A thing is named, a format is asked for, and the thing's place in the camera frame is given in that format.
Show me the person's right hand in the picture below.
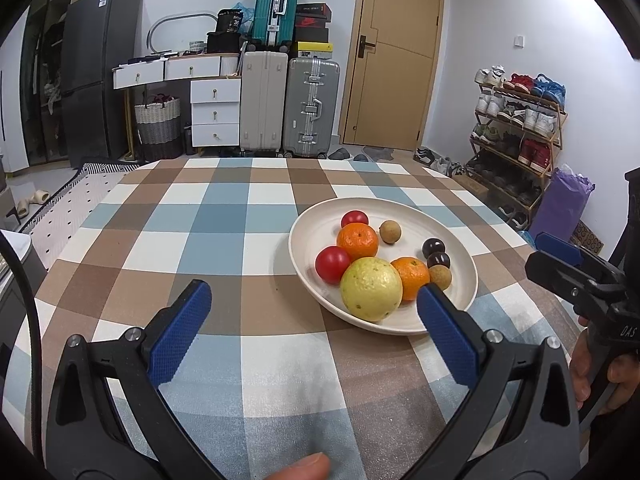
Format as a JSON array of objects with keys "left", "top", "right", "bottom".
[{"left": 570, "top": 316, "right": 640, "bottom": 416}]

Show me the checked tablecloth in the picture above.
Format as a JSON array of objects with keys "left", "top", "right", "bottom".
[{"left": 0, "top": 156, "right": 583, "bottom": 480}]

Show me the beige suitcase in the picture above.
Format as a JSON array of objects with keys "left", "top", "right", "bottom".
[{"left": 240, "top": 50, "right": 289, "bottom": 157}]

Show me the orange tangerine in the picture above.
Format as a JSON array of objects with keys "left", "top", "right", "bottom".
[
  {"left": 390, "top": 256, "right": 431, "bottom": 302},
  {"left": 336, "top": 223, "right": 380, "bottom": 262}
]

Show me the woven laundry basket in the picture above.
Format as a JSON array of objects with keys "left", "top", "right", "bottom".
[{"left": 134, "top": 94, "right": 182, "bottom": 161}]

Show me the teal suitcase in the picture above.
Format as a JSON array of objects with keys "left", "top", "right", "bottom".
[{"left": 251, "top": 0, "right": 301, "bottom": 52}]

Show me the yellow shoe box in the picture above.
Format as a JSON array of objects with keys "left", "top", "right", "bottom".
[{"left": 291, "top": 41, "right": 334, "bottom": 59}]

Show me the patterned rug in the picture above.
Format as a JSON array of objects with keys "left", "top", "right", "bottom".
[{"left": 20, "top": 162, "right": 141, "bottom": 235}]

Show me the white dressing desk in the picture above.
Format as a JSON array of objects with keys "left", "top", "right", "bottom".
[{"left": 112, "top": 52, "right": 243, "bottom": 148}]

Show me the yellow-green guava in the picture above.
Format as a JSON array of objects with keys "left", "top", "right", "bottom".
[{"left": 340, "top": 256, "right": 404, "bottom": 323}]

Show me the oval mirror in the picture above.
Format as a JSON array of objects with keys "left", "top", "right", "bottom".
[{"left": 148, "top": 11, "right": 217, "bottom": 56}]

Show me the person's right forearm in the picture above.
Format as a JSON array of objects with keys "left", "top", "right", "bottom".
[{"left": 577, "top": 400, "right": 640, "bottom": 480}]

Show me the purple plastic bag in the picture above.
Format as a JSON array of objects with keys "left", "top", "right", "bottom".
[{"left": 528, "top": 164, "right": 596, "bottom": 246}]

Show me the pair of beige slippers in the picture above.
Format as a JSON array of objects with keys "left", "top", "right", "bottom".
[{"left": 17, "top": 187, "right": 51, "bottom": 212}]

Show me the glass door wardrobe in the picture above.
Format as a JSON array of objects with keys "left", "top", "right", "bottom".
[{"left": 20, "top": 0, "right": 83, "bottom": 166}]

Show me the cream round plate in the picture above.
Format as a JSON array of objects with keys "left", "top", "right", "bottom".
[{"left": 288, "top": 197, "right": 479, "bottom": 336}]

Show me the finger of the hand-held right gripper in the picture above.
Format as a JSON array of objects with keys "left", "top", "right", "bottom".
[
  {"left": 535, "top": 232, "right": 621, "bottom": 281},
  {"left": 525, "top": 251, "right": 626, "bottom": 307}
]

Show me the dark grey fridge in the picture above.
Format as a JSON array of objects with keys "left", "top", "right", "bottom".
[{"left": 61, "top": 0, "right": 142, "bottom": 168}]

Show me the black storage box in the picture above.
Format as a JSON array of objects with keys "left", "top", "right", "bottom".
[{"left": 206, "top": 31, "right": 242, "bottom": 53}]

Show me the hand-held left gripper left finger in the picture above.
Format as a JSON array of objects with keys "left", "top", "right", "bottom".
[{"left": 45, "top": 279, "right": 226, "bottom": 480}]

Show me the wooden shoe rack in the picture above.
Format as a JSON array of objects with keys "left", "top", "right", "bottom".
[{"left": 465, "top": 65, "right": 569, "bottom": 231}]

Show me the silver suitcase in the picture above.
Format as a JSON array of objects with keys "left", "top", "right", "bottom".
[{"left": 284, "top": 56, "right": 341, "bottom": 159}]

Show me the person's left hand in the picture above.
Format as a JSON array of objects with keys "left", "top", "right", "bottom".
[{"left": 260, "top": 452, "right": 331, "bottom": 480}]

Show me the black printed bag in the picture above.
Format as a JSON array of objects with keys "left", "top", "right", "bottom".
[{"left": 216, "top": 8, "right": 244, "bottom": 33}]

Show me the black cable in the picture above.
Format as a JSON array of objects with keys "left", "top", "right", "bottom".
[{"left": 0, "top": 232, "right": 42, "bottom": 461}]

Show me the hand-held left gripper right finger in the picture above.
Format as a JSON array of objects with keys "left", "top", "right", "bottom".
[{"left": 416, "top": 282, "right": 581, "bottom": 480}]

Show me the brown doormat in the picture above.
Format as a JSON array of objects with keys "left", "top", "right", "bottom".
[{"left": 570, "top": 220, "right": 605, "bottom": 253}]

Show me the blue plastic bag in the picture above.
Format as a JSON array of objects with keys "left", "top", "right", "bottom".
[{"left": 231, "top": 1, "right": 258, "bottom": 31}]

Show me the wooden door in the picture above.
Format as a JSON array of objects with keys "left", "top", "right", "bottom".
[{"left": 341, "top": 0, "right": 446, "bottom": 151}]

